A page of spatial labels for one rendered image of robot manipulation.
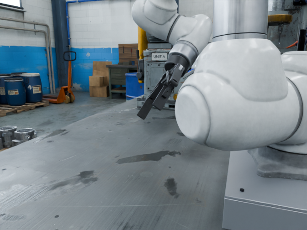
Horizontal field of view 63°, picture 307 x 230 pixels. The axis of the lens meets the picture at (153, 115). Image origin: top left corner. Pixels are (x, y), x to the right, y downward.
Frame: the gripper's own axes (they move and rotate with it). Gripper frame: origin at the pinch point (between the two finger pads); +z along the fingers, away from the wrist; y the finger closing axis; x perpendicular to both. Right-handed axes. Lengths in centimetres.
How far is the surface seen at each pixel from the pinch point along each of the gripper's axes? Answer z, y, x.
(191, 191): 16.6, -11.9, -17.7
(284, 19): -89, 11, -37
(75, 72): -256, 701, 130
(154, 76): -48, 65, -4
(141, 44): -66, 72, 14
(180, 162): 7.1, 3.1, -18.1
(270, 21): -87, 15, -32
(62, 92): -134, 535, 98
